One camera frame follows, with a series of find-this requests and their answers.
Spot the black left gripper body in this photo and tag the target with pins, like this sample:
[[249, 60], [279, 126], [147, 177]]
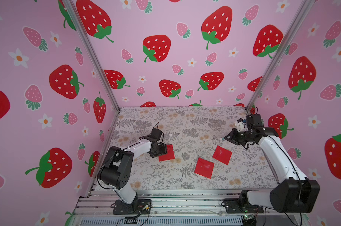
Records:
[[160, 149]]

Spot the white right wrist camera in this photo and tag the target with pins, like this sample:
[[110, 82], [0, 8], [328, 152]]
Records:
[[249, 123]]

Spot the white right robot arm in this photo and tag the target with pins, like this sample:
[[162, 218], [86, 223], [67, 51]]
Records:
[[295, 193]]

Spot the aluminium left rear frame post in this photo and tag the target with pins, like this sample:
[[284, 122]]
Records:
[[90, 50]]

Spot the aluminium frame post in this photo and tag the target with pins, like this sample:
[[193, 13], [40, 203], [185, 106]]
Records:
[[295, 24], [90, 50]]

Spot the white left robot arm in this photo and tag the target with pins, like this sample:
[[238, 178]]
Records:
[[116, 169]]

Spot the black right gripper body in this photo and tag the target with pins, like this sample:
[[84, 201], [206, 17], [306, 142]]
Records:
[[234, 137]]

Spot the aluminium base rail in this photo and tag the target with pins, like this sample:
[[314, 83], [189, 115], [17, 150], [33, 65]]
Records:
[[180, 208]]

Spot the aluminium right rear frame post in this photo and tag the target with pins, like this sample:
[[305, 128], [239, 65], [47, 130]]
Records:
[[295, 24]]

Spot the red envelope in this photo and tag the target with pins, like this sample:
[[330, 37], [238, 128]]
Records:
[[223, 155], [169, 155], [204, 168]]

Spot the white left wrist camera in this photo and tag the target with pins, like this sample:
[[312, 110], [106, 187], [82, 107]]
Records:
[[156, 134]]

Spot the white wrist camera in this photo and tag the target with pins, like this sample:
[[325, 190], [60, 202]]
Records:
[[249, 123], [156, 134]]

